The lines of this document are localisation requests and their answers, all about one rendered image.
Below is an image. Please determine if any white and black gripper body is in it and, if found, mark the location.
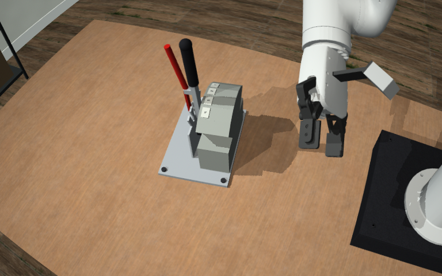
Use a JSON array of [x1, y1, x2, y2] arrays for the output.
[[299, 44, 349, 120]]

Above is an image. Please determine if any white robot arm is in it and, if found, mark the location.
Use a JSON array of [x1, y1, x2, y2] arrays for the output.
[[302, 0, 442, 246]]

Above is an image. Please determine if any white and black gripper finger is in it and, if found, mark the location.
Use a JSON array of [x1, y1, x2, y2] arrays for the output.
[[325, 112, 348, 158], [296, 76, 323, 149]]

